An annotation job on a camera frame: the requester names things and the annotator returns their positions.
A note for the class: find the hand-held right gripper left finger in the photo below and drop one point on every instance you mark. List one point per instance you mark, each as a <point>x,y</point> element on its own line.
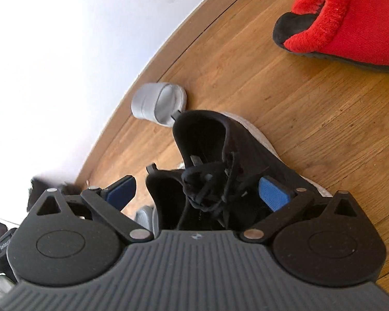
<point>121,191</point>

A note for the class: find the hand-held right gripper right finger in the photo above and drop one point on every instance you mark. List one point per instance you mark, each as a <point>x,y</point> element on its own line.
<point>274,194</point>

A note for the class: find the black sneaker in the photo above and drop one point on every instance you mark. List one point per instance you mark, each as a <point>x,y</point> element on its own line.
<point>246,142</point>
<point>162,194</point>

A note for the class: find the person's left hand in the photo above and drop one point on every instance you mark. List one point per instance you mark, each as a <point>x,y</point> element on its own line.
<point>0,286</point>

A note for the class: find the grey slide sandal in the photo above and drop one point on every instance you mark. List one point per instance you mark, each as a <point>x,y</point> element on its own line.
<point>146,217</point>
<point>158,105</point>

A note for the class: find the dark cloth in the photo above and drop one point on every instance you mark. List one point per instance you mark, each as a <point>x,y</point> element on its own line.
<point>40,191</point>

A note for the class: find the red slipper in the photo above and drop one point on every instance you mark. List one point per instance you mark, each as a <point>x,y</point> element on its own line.
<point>359,29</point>

